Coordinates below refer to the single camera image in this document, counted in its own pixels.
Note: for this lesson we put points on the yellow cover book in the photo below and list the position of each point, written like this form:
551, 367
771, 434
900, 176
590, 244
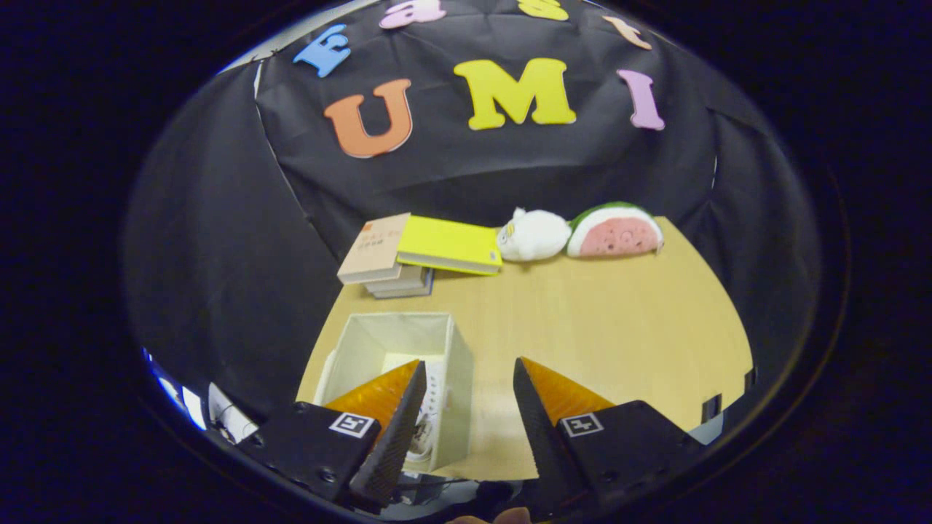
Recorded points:
451, 244

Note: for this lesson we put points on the cream fabric storage box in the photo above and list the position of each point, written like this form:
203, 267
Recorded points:
386, 338

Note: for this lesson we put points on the white plush toy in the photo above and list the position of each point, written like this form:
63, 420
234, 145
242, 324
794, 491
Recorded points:
535, 234

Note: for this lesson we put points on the grey cover book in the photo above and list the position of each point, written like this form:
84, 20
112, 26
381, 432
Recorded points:
397, 280

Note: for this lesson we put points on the white paper sheet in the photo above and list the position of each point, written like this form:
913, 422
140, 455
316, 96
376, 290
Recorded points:
233, 415

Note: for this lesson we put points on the tan cover book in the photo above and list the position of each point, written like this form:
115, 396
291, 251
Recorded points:
375, 247

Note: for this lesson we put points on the watermelon slice plush toy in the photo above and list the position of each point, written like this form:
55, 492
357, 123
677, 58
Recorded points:
615, 234

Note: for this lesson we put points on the white canvas shoe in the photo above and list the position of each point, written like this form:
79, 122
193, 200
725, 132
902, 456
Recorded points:
435, 386

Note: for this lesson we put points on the computer screen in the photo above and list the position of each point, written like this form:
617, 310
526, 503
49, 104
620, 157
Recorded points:
191, 407

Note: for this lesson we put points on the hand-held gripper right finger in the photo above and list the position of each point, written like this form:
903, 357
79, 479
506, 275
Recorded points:
542, 437

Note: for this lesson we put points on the blue cover book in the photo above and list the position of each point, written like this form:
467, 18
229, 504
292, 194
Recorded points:
415, 292

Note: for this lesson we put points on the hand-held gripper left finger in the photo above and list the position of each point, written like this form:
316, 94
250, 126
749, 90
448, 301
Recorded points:
397, 444

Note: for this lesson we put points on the black backdrop cloth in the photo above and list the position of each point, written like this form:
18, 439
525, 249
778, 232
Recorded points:
218, 255

